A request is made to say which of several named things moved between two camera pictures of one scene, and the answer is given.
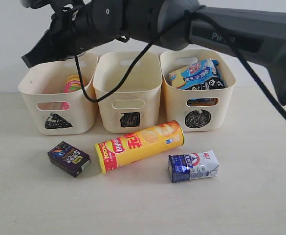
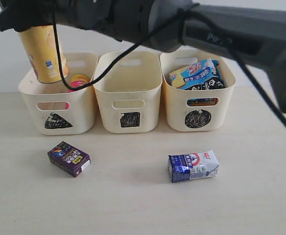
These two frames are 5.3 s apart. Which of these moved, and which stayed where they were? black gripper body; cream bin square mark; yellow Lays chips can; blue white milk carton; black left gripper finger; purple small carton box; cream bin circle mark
Moved: black left gripper finger; yellow Lays chips can; black gripper body
Stayed: cream bin circle mark; purple small carton box; cream bin square mark; blue white milk carton
